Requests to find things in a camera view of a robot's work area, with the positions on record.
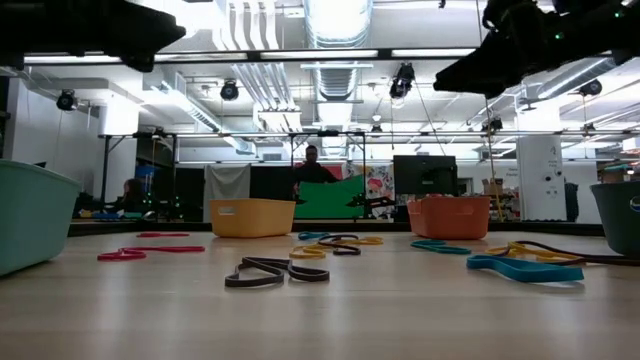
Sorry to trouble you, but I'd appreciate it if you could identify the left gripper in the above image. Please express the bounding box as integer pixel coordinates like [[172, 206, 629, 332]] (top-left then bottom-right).
[[0, 0, 187, 74]]

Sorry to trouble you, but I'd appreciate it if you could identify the orange plastic basket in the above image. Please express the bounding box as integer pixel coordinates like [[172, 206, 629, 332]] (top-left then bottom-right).
[[407, 195, 492, 241]]

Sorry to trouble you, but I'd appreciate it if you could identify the black monitor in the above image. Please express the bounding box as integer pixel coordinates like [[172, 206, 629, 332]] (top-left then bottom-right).
[[392, 154, 459, 197]]

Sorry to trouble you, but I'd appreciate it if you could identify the floral patterned cloth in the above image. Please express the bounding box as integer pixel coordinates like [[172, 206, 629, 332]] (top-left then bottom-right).
[[352, 163, 396, 201]]

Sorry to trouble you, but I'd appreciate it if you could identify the tan hanging cable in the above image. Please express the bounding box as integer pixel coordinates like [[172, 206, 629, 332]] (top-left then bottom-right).
[[483, 97, 505, 222]]

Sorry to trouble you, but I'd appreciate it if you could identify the light green plastic basket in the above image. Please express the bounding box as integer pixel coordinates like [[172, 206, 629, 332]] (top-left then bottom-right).
[[0, 158, 82, 277]]

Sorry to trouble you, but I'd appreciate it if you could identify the black rig light bar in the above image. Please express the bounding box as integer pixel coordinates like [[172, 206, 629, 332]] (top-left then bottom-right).
[[0, 47, 640, 69]]

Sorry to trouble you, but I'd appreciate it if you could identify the cardboard box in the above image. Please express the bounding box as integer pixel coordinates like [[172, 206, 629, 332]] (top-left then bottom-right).
[[481, 178, 506, 197]]

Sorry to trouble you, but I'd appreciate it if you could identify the dark grey rubber band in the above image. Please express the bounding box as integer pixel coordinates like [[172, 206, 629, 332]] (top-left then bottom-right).
[[317, 233, 362, 257], [224, 256, 331, 289]]

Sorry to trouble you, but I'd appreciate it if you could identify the green cloth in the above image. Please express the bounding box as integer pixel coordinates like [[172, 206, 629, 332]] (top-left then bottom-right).
[[293, 174, 367, 220]]

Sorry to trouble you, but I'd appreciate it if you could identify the yellow plastic basket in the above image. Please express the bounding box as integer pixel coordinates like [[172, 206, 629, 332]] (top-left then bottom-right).
[[209, 198, 297, 239]]

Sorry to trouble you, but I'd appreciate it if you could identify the long yellow rubber band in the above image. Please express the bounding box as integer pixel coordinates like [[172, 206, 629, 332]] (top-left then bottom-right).
[[288, 242, 331, 260]]

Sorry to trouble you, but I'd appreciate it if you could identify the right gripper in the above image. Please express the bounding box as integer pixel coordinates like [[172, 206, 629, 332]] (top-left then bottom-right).
[[433, 0, 606, 100]]

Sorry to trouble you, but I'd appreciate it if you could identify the grey cloth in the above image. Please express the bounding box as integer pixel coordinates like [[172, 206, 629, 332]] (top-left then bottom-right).
[[203, 163, 252, 223]]

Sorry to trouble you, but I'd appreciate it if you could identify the black aluminium table frame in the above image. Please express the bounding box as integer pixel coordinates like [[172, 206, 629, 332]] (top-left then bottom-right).
[[67, 219, 606, 238]]

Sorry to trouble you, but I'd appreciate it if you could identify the dark teal plastic basket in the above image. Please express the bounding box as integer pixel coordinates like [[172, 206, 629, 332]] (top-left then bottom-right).
[[589, 180, 640, 258]]

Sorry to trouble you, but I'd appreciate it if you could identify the white pillar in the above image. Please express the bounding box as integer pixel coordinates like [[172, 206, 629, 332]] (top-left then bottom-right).
[[516, 134, 569, 223]]

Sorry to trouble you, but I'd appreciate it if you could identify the seated person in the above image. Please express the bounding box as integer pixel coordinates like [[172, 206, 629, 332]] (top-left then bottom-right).
[[115, 178, 147, 214]]

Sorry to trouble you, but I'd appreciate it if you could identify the dark brown rubber band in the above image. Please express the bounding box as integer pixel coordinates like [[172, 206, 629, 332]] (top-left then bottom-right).
[[514, 240, 640, 267]]

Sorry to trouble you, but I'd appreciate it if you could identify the standing person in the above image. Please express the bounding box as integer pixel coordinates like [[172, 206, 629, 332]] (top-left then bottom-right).
[[292, 144, 341, 201]]

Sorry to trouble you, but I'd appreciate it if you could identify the silver round air duct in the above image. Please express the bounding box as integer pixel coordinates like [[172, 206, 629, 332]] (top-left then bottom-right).
[[302, 0, 375, 156]]

